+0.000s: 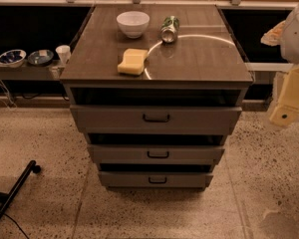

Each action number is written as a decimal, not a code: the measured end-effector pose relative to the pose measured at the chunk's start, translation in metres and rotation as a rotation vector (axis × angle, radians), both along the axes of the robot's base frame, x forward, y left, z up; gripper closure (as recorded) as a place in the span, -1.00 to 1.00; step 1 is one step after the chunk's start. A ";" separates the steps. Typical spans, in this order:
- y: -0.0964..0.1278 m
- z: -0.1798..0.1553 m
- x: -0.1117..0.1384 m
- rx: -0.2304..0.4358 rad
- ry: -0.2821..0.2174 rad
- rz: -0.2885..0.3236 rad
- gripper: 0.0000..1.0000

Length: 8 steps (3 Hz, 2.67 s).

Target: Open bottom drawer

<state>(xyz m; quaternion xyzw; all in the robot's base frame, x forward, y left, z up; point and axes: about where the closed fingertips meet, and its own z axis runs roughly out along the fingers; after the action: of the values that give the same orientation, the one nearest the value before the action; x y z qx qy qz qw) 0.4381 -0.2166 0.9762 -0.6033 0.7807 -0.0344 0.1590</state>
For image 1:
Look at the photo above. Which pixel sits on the grey top drawer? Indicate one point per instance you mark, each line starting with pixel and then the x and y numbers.
pixel 155 120

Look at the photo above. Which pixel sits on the green soda can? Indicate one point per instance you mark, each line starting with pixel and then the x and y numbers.
pixel 169 29

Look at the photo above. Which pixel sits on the white paper cup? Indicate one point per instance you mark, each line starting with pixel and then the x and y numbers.
pixel 64 53

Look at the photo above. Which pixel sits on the dark blue shallow bowl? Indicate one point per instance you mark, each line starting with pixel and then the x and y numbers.
pixel 41 58

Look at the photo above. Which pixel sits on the grey three-drawer cabinet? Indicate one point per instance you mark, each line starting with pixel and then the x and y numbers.
pixel 202 68

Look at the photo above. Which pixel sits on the grey drawer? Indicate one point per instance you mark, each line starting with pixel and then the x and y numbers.
pixel 155 120
pixel 153 179
pixel 155 154

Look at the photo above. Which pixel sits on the blue patterned bowl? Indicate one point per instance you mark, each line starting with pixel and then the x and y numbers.
pixel 13 58

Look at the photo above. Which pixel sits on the grey bottom drawer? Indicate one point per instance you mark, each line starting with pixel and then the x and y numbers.
pixel 153 179

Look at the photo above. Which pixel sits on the yellow sponge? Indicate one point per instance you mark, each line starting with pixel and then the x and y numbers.
pixel 133 62

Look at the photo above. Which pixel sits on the black stand leg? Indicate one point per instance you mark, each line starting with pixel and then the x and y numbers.
pixel 7 198

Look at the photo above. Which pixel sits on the grey middle drawer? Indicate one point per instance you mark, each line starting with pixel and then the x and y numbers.
pixel 155 154

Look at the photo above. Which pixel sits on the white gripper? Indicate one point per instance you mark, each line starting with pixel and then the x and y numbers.
pixel 296 37

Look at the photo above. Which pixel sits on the white ceramic bowl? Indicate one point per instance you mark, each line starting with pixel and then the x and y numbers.
pixel 133 23

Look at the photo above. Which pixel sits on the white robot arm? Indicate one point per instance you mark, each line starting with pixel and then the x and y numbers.
pixel 286 35

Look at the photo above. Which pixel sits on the grey side shelf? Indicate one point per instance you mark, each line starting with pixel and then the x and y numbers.
pixel 28 72

